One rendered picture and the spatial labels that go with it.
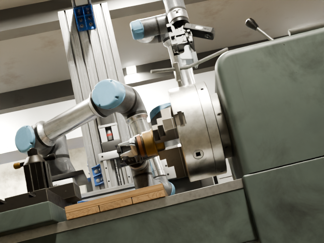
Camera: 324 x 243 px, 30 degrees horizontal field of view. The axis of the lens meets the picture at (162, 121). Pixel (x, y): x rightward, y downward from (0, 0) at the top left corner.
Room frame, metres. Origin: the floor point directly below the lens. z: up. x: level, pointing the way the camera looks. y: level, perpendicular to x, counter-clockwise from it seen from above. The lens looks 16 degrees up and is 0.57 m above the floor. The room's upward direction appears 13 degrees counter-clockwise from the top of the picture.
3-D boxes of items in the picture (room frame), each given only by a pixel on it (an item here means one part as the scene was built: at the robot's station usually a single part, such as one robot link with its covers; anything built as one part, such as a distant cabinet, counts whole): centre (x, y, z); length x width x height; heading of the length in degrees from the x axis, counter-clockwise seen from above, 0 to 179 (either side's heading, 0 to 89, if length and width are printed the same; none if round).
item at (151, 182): (2.24, 0.11, 0.98); 0.11 x 0.08 x 0.11; 155
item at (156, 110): (2.58, -0.02, 1.33); 0.13 x 0.12 x 0.14; 91
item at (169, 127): (1.86, -0.02, 1.09); 0.12 x 0.11 x 0.05; 179
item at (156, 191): (1.96, 0.19, 0.88); 0.36 x 0.30 x 0.04; 179
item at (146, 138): (1.95, 0.06, 1.08); 0.09 x 0.09 x 0.09; 0
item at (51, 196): (1.98, 0.47, 0.95); 0.43 x 0.18 x 0.04; 179
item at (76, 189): (2.04, 0.44, 1.00); 0.20 x 0.10 x 0.05; 89
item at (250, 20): (1.89, -0.37, 1.38); 0.04 x 0.03 x 0.05; 89
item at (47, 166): (2.04, 0.46, 1.07); 0.07 x 0.07 x 0.10; 89
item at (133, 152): (1.96, 0.13, 1.07); 0.09 x 0.06 x 0.03; 178
